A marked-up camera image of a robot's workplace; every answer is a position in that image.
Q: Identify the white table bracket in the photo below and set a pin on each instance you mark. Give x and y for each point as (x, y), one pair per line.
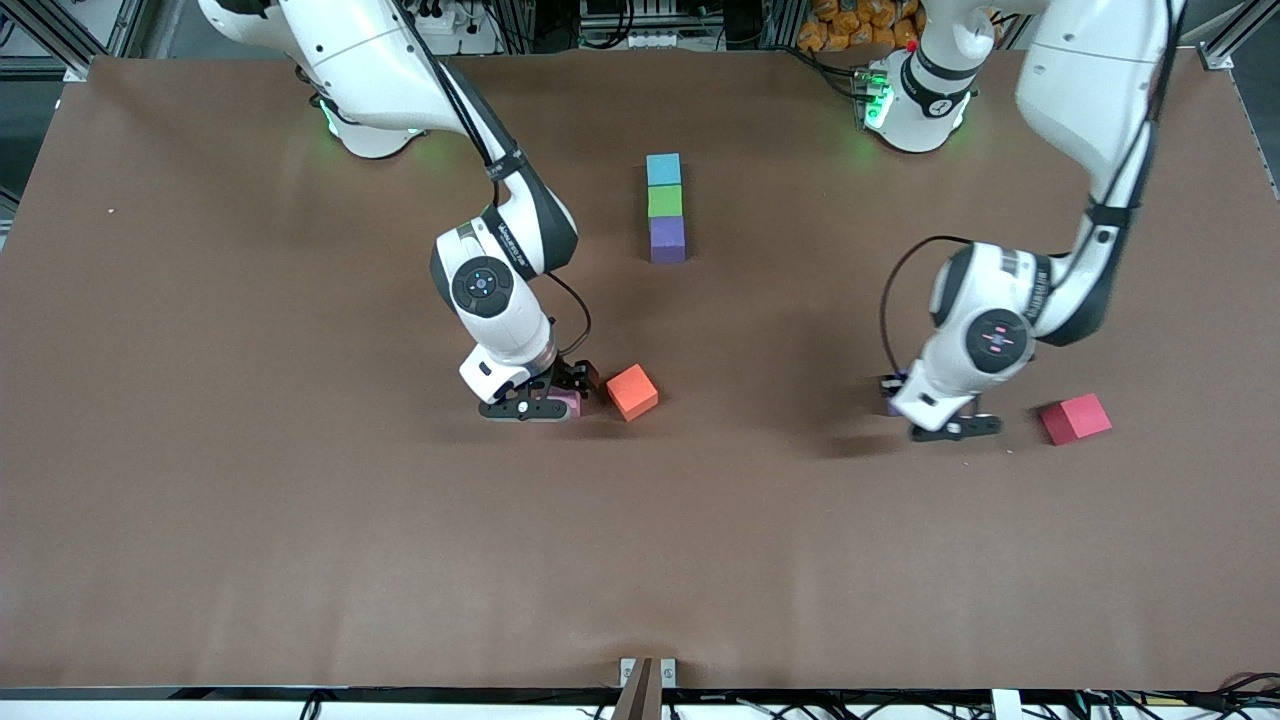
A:
(1007, 705)

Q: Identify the blue foam block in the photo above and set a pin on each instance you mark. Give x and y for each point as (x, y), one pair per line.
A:
(663, 169)

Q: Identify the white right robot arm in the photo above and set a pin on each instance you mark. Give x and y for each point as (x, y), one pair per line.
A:
(500, 340)

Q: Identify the small metal bracket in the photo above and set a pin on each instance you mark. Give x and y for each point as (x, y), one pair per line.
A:
(668, 672)

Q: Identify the red foam block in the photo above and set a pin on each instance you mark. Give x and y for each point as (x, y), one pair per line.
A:
(1075, 419)

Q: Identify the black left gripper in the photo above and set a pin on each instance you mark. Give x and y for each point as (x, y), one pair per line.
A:
(891, 384)

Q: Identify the light purple foam block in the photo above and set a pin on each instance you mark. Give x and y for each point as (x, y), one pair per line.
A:
(897, 402)

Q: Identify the white power strip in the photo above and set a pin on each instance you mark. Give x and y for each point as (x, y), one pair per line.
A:
(450, 25)
(655, 40)

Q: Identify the pink foam block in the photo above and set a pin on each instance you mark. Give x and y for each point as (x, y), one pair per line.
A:
(565, 405)

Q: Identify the dark purple foam block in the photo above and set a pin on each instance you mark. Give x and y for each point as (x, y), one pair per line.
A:
(667, 240)

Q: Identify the orange snack bags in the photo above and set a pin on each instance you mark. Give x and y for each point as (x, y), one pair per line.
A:
(850, 20)

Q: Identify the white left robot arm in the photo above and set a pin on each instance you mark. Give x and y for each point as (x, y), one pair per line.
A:
(1090, 80)

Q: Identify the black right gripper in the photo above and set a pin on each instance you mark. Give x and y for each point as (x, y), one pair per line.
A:
(572, 376)

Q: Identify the green foam block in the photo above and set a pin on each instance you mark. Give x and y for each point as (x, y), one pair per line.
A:
(665, 201)

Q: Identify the brown table cover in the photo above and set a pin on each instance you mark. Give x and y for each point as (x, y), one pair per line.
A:
(640, 550)

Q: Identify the orange foam block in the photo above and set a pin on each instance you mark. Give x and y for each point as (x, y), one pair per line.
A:
(632, 392)

